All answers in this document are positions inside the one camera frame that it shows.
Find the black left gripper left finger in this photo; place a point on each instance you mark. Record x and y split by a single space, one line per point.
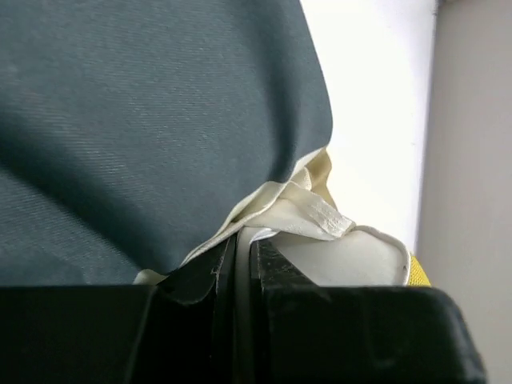
178 331

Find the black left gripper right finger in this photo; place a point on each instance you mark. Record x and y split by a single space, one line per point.
304 333

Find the white pillow yellow edge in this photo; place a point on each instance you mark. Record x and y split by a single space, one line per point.
364 256

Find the plaid beige blue pillowcase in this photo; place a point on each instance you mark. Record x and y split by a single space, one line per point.
136 135

